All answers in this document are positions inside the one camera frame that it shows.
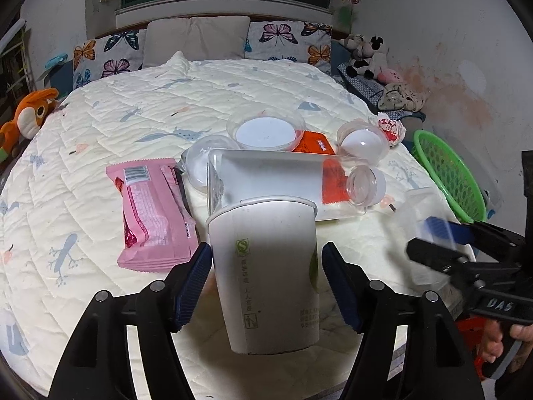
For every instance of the orange snack packet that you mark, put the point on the orange snack packet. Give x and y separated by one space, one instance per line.
316 146

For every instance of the light blue toy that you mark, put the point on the light blue toy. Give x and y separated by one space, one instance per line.
54 60

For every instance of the blue checked blanket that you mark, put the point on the blue checked blanket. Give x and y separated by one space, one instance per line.
362 87

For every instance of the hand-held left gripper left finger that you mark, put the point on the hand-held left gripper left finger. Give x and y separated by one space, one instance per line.
195 275

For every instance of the small clear plastic cup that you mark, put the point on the small clear plastic cup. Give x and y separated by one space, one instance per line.
362 143
198 166
366 185

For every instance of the beige pillow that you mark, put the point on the beige pillow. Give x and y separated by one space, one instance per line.
195 41

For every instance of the orange plush toy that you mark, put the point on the orange plush toy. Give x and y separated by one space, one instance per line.
29 116

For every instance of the pink snack packet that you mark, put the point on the pink snack packet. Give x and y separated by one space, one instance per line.
152 212

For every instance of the person's right hand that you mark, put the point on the person's right hand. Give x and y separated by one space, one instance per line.
493 341

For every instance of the white paper cup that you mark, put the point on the white paper cup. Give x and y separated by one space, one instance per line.
262 266

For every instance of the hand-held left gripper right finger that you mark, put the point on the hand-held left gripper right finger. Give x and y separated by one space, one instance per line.
339 283

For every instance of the spotted cream cloth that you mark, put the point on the spotted cream cloth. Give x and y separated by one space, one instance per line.
399 96

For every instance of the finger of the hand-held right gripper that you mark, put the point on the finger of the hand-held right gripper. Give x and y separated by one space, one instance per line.
437 227
441 258

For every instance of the round clear container white lid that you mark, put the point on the round clear container white lid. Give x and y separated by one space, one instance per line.
266 133

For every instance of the black white cow plush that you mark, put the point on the black white cow plush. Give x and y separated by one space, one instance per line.
366 56

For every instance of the pink plush toy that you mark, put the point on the pink plush toy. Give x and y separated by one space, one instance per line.
389 76

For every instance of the dark shelf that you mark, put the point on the dark shelf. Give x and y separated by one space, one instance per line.
12 71

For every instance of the clear package with orange label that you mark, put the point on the clear package with orange label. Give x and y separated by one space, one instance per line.
270 179

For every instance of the red plastic stool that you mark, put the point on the red plastic stool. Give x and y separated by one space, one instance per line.
472 333

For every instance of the cream quilted blanket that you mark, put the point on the cream quilted blanket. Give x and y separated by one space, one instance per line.
125 104

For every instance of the crumpled red white wrapper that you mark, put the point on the crumpled red white wrapper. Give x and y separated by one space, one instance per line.
391 128

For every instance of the butterfly print pillow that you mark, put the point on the butterfly print pillow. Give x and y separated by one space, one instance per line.
287 41
108 56

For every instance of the green plastic basket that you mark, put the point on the green plastic basket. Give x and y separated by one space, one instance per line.
449 175

